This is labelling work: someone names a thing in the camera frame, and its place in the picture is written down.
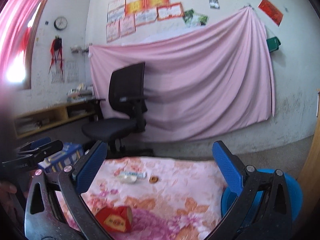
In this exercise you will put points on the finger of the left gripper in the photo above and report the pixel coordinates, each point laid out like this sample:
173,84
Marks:
46,150
34,144

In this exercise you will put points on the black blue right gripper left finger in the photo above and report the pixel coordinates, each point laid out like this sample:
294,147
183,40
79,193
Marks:
43,215

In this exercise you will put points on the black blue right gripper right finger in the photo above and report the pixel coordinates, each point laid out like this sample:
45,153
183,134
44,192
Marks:
224,157

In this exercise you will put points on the person's left hand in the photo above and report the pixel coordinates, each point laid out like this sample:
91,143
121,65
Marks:
7,189

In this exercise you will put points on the blue cardboard box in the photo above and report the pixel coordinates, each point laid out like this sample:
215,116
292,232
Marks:
69,155

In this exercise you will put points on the stack of books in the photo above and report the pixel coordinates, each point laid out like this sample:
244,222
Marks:
80,93

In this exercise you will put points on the red cigarette pack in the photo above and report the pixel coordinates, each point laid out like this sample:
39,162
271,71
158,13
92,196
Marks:
115,219

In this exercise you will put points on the pink floral blanket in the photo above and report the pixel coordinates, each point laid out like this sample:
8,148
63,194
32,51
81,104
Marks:
177,200

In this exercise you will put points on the crumpled white plastic wrapper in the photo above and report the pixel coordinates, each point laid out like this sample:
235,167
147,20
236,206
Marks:
127,179

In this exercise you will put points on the white green toothpaste tube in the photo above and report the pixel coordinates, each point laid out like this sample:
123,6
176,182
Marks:
138,175

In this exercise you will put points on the red hanging tassel ornament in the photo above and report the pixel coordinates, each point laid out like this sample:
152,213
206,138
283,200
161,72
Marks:
56,53

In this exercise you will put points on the black office chair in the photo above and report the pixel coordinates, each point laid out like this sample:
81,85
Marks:
125,95

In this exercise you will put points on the pink hanging sheet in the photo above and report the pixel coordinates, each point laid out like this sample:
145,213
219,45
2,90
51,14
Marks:
208,82

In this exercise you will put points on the green hanging bag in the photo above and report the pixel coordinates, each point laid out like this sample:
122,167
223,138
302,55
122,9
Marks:
273,44

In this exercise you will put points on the green photo posters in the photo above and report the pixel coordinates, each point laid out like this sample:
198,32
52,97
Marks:
193,19

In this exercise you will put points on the wooden wall shelf desk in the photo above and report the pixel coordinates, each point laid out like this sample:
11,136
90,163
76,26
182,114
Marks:
38,121

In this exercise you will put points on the wall calendar sheets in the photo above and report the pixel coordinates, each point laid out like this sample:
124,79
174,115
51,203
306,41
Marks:
69,73

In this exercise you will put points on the round wall clock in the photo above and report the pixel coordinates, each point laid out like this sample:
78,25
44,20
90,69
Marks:
60,23

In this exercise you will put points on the wall certificates cluster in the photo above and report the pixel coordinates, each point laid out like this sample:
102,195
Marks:
124,16

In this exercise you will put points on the red paper wall decoration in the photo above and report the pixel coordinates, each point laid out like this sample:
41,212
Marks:
271,11

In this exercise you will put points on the small dark wall photo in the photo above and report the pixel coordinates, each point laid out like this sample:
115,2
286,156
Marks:
214,4

